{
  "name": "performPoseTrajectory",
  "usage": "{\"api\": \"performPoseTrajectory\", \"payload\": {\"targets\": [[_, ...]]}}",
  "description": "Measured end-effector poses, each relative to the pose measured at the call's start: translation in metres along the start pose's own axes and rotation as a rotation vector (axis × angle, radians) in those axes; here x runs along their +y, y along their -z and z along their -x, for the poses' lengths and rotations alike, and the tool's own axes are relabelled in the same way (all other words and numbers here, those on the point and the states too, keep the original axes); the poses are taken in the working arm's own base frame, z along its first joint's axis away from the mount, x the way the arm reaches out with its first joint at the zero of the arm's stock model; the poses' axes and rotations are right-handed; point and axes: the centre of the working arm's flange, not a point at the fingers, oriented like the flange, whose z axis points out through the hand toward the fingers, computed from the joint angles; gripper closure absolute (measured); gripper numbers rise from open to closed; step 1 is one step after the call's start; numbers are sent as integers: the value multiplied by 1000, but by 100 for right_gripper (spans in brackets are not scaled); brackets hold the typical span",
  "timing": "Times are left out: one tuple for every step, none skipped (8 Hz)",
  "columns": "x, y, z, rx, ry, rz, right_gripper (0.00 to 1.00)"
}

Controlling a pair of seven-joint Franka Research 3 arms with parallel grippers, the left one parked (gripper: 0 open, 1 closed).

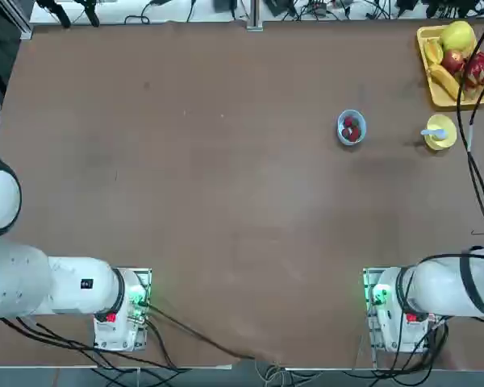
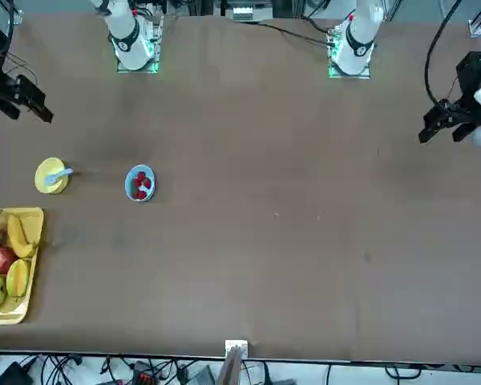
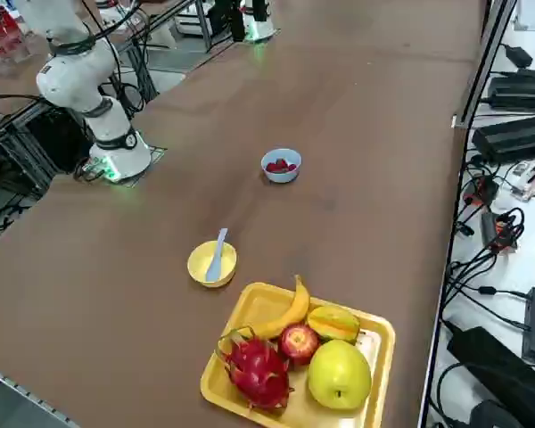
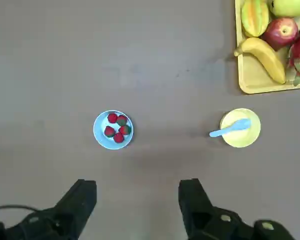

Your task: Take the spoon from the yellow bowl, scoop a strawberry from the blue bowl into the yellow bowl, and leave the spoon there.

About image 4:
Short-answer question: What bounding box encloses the round green fruit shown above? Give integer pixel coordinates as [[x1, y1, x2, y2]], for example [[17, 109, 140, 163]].
[[269, 0, 300, 18]]

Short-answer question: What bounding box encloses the yellow bowl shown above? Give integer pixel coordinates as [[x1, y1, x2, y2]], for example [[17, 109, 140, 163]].
[[219, 107, 262, 148]]

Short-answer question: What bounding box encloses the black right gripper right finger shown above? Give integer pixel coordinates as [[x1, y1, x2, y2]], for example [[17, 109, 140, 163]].
[[178, 177, 297, 240]]

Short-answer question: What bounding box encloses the yellow tray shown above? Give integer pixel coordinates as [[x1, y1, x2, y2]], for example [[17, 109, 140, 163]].
[[234, 0, 300, 95]]

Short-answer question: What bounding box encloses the light blue plastic spoon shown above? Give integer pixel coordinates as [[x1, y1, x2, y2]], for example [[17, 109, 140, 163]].
[[209, 118, 252, 138]]

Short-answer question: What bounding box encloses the black cable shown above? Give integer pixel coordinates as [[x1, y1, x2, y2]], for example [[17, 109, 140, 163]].
[[0, 204, 40, 214]]

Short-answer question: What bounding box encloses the yellow banana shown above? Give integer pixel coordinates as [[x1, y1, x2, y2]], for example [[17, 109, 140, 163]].
[[233, 37, 287, 85]]

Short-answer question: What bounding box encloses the red apple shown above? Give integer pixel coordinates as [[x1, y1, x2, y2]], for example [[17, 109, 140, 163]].
[[262, 17, 300, 51]]

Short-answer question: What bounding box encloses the light blue bowl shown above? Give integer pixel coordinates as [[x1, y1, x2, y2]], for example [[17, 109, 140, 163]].
[[93, 109, 135, 150]]

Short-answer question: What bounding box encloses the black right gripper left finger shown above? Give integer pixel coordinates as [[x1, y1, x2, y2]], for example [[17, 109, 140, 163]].
[[0, 178, 98, 240]]

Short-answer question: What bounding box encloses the yellow-green starfruit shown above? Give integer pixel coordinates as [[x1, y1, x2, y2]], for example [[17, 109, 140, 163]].
[[240, 0, 270, 38]]

